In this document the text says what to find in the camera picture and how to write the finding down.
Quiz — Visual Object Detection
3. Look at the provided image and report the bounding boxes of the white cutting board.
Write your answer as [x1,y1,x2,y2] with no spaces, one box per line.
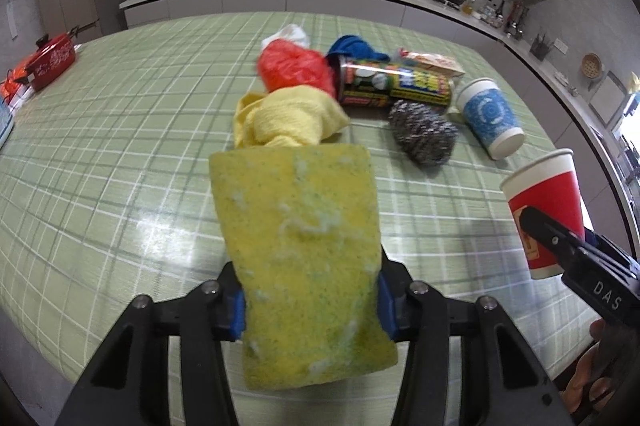
[589,71,626,127]

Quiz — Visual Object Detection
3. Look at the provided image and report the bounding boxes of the row of condiment bottles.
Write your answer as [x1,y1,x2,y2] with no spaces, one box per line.
[475,0,529,40]

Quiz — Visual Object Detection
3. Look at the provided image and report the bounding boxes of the yellow sponge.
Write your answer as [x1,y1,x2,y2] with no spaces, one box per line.
[208,143,398,392]

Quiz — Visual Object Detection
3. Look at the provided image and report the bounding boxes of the person's right hand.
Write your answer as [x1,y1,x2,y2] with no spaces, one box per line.
[562,321,608,413]

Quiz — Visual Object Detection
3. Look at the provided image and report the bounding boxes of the black utensil holder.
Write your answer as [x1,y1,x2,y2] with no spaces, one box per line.
[530,33,551,60]

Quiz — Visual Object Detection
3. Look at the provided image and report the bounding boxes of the blue and white paper cup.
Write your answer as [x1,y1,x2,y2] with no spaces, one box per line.
[455,77,526,160]

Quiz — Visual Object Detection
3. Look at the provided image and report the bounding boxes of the blue cloth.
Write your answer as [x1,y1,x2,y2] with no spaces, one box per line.
[326,35,391,63]

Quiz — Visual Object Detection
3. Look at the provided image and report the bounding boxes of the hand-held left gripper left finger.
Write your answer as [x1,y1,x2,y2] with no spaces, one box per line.
[55,258,248,426]

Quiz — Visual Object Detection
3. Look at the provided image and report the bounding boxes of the blue white packets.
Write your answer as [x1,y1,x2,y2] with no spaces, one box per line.
[0,98,17,143]

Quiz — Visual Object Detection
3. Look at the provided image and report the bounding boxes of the small white box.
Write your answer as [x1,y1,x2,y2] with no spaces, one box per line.
[7,86,37,111]

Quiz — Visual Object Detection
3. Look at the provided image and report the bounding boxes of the white and red carton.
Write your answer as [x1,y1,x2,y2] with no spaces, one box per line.
[397,47,466,79]

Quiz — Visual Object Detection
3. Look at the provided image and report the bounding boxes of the red cooking pot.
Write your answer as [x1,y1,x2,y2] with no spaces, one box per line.
[27,26,84,91]

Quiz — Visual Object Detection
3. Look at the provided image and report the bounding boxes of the orange packet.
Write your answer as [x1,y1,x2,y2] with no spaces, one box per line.
[0,68,32,107]

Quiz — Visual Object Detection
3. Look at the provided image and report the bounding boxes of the black printed can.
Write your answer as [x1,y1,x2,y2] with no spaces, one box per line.
[334,54,455,109]

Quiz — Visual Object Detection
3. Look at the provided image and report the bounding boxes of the steel wool scrubber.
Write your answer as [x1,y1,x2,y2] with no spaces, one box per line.
[389,100,460,167]

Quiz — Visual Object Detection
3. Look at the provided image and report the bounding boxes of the green checked tablecloth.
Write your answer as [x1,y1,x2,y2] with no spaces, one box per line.
[0,11,608,426]

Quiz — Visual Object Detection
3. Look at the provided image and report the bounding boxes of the grey base cabinets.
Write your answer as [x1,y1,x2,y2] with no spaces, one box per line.
[122,0,506,43]

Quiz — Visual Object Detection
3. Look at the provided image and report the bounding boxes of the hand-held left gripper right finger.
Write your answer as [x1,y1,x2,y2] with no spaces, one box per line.
[377,247,576,426]

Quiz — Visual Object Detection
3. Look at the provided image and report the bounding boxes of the white plastic bag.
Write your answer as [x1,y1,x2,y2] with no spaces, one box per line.
[261,24,310,52]

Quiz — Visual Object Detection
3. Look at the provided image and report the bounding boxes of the red paper cup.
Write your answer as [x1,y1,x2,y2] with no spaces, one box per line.
[501,148,586,281]

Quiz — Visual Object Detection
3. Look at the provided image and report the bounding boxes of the red plastic bag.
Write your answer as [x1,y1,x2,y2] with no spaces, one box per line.
[256,40,339,99]

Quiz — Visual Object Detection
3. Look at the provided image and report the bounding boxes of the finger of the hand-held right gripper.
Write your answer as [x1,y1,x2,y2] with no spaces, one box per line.
[519,206,589,275]
[582,229,640,270]

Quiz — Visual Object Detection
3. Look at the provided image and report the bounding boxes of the yellow cloth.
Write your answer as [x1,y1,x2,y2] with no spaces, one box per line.
[234,86,351,150]

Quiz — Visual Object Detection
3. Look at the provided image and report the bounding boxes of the bamboo steamer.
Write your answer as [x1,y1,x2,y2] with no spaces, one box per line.
[581,53,605,80]

